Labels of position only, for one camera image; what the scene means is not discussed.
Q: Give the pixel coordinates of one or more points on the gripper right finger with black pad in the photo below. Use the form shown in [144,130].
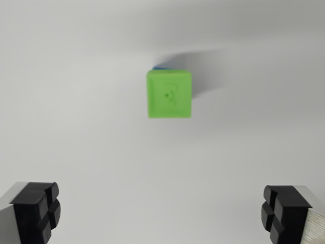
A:
[292,216]

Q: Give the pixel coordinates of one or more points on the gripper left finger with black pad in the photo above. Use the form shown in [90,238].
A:
[30,216]

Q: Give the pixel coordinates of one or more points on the green embossed cube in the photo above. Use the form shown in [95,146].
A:
[168,95]

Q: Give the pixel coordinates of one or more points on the blue embossed cube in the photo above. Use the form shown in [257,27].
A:
[160,68]

